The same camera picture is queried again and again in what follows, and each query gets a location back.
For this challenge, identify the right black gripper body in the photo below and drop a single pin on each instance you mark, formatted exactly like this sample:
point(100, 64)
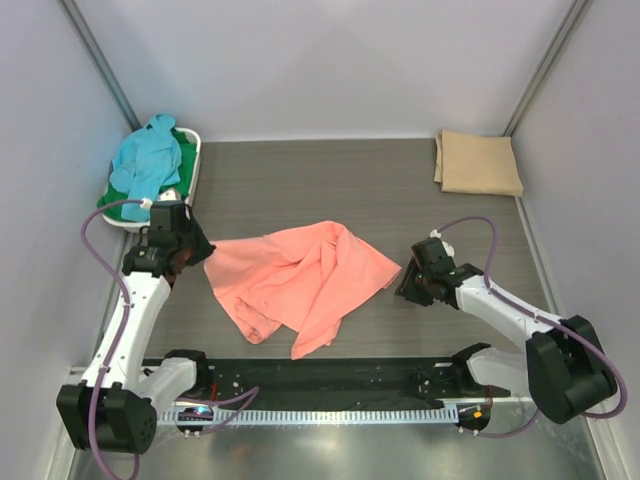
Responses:
point(415, 284)

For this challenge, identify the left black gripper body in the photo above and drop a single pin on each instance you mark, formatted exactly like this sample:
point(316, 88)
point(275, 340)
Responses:
point(194, 242)

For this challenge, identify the salmon pink t shirt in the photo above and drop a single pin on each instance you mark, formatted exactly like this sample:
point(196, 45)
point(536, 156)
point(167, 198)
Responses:
point(305, 278)

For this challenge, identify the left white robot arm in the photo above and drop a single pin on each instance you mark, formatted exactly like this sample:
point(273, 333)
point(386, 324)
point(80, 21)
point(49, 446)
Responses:
point(115, 406)

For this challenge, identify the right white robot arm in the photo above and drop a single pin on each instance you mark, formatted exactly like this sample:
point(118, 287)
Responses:
point(561, 366)

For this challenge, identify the light blue t shirt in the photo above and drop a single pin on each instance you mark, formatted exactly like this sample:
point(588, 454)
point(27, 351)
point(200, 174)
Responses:
point(147, 160)

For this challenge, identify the green t shirt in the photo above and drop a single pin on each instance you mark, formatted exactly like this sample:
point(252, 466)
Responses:
point(134, 214)

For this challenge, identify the folded beige t shirt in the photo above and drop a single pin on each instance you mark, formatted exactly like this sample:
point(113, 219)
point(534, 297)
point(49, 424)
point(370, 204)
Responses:
point(471, 164)

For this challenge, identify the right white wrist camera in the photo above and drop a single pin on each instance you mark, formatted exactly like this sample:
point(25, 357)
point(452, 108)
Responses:
point(442, 240)

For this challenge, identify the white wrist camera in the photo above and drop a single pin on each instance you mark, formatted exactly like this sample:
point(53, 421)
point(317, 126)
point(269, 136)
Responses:
point(442, 240)
point(170, 194)

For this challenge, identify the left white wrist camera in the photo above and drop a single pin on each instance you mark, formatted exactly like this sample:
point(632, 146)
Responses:
point(170, 194)

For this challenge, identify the white slotted cable duct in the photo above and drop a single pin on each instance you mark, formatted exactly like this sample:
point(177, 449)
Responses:
point(200, 416)

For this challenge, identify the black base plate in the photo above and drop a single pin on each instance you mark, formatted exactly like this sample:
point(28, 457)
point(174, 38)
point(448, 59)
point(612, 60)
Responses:
point(343, 384)

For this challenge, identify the left aluminium frame post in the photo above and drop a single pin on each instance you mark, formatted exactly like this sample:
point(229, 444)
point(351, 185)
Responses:
point(89, 42)

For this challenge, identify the aluminium frame post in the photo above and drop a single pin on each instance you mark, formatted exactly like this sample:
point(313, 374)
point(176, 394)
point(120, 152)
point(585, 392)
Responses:
point(569, 24)
point(89, 42)

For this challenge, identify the right aluminium frame post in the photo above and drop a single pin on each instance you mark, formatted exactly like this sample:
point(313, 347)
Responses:
point(569, 24)

